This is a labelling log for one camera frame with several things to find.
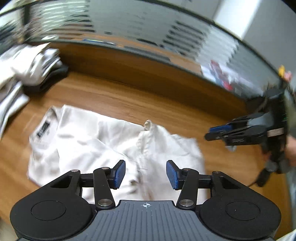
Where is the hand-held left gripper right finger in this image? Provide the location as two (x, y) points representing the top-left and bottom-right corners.
(166, 160), (242, 211)

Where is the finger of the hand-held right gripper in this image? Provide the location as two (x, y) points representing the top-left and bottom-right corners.
(205, 128), (250, 142)
(209, 114), (252, 133)

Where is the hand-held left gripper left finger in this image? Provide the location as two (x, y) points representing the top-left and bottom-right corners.
(48, 160), (126, 211)

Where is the white button shirt black label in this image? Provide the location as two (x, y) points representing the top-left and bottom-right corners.
(27, 105), (205, 202)

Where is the person's right forearm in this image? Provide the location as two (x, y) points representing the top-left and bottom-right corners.
(286, 136), (296, 163)

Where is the pile of white folded clothes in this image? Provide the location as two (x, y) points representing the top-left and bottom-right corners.
(0, 43), (62, 137)

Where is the stack of papers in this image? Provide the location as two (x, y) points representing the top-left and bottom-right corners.
(201, 60), (245, 92)

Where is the long striped glass partition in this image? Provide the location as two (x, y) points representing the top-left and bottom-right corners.
(0, 0), (281, 100)

